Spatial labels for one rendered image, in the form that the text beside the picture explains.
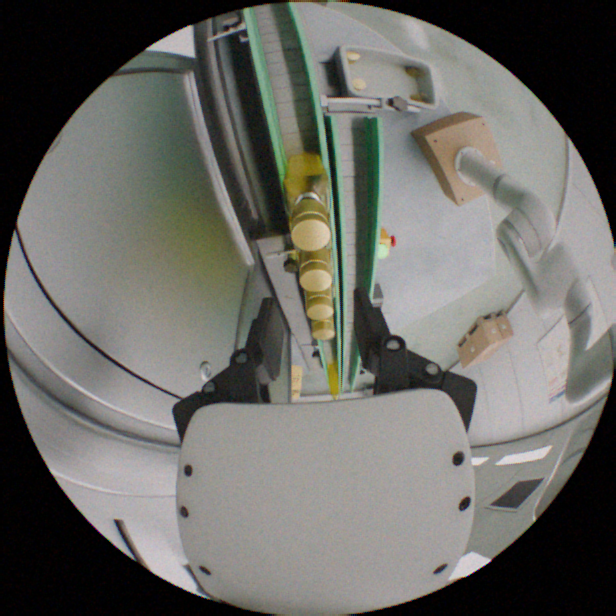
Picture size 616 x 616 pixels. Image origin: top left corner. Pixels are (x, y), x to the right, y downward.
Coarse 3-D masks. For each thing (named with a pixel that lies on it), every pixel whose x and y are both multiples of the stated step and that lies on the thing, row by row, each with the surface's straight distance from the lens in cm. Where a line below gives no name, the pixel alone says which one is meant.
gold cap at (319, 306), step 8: (328, 288) 27; (312, 296) 26; (320, 296) 26; (328, 296) 26; (312, 304) 25; (320, 304) 25; (328, 304) 25; (312, 312) 26; (320, 312) 26; (328, 312) 26
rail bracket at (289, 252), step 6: (288, 234) 49; (288, 240) 48; (288, 246) 45; (276, 252) 45; (282, 252) 45; (288, 252) 44; (294, 252) 44; (288, 258) 41; (294, 258) 43; (288, 264) 40; (294, 264) 41; (288, 270) 41; (294, 270) 41
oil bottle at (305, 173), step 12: (300, 156) 39; (312, 156) 38; (288, 168) 31; (300, 168) 30; (312, 168) 29; (324, 168) 29; (288, 180) 25; (300, 180) 24; (312, 180) 24; (324, 180) 24; (288, 192) 24; (300, 192) 24; (312, 192) 23; (324, 192) 24; (288, 204) 25; (324, 204) 24
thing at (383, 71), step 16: (352, 48) 54; (368, 48) 55; (352, 64) 59; (368, 64) 60; (384, 64) 62; (400, 64) 64; (416, 64) 62; (368, 80) 58; (384, 80) 60; (400, 80) 62; (416, 80) 64; (432, 80) 59; (368, 96) 50; (384, 96) 51; (400, 96) 60; (432, 96) 59
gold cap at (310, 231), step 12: (300, 204) 20; (312, 204) 20; (300, 216) 18; (312, 216) 18; (324, 216) 19; (300, 228) 17; (312, 228) 18; (324, 228) 18; (300, 240) 18; (312, 240) 18; (324, 240) 18
